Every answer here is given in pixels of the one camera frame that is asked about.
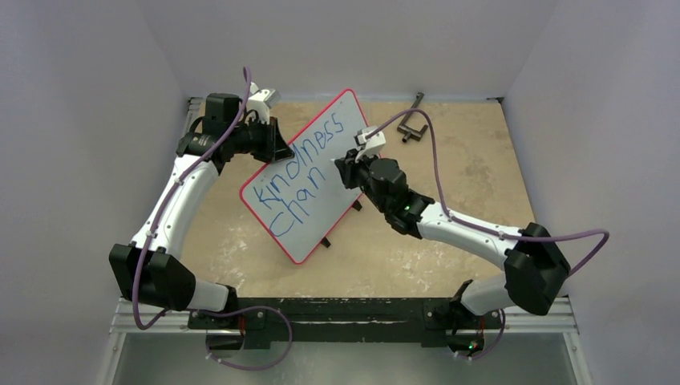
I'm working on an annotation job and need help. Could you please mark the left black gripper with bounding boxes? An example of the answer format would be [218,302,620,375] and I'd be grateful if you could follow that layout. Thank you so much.
[229,115,294,164]

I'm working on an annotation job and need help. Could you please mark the red framed whiteboard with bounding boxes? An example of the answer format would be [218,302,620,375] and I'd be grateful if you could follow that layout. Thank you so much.
[240,89,368,265]

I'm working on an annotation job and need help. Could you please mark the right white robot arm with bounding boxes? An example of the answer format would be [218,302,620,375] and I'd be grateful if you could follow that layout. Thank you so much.
[333,149,571,326]

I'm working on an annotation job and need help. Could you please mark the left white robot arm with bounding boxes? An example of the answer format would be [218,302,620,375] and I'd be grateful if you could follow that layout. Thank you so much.
[109,88,293,328]

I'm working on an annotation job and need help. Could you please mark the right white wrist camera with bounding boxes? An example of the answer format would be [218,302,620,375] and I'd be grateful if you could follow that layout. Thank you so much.
[353,126,387,163]

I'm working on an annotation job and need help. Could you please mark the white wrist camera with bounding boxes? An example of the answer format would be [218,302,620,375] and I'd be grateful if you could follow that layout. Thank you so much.
[353,126,387,163]
[245,82,281,124]

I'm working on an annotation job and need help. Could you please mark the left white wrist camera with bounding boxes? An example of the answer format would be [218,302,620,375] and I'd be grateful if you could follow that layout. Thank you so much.
[245,82,281,124]

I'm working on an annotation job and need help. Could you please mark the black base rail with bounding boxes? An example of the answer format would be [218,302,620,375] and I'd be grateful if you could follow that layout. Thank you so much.
[188,298,501,349]

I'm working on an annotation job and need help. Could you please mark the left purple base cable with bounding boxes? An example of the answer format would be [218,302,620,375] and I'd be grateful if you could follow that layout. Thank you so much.
[204,302,293,371]

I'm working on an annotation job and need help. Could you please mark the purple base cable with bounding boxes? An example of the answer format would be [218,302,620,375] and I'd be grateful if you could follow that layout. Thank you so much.
[453,302,507,363]
[204,302,293,371]

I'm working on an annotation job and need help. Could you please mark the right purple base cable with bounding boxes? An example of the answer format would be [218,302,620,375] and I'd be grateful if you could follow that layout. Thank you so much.
[453,302,507,363]

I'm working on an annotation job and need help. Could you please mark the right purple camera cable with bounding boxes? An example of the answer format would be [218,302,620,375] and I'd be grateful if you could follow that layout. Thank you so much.
[365,108,611,278]

